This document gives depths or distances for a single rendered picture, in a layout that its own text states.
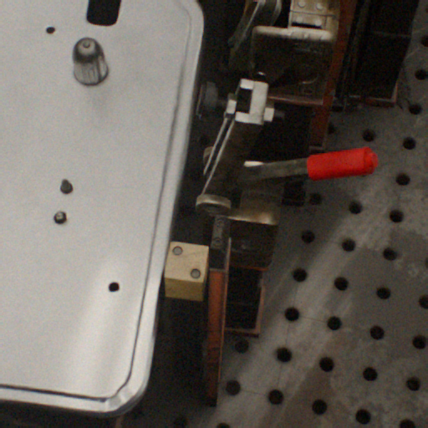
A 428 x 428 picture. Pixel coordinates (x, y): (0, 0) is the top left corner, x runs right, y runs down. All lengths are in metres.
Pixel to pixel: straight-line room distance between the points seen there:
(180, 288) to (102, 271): 0.09
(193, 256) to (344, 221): 0.45
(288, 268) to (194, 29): 0.35
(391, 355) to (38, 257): 0.47
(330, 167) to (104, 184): 0.24
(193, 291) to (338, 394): 0.38
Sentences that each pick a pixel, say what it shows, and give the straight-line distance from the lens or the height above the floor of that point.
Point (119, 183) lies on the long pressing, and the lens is 1.04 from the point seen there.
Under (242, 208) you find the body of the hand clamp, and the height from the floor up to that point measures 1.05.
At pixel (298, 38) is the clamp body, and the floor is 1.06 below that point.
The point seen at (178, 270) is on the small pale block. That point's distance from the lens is 0.93.
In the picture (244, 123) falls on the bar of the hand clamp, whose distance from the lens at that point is 0.82.
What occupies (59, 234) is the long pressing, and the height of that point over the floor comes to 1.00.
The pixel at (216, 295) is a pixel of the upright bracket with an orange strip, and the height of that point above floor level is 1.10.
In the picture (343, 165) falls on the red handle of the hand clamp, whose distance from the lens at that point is 0.90.
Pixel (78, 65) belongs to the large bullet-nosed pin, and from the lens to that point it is 1.06.
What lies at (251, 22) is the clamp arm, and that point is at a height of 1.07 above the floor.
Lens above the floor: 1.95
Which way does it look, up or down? 67 degrees down
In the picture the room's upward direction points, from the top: 2 degrees clockwise
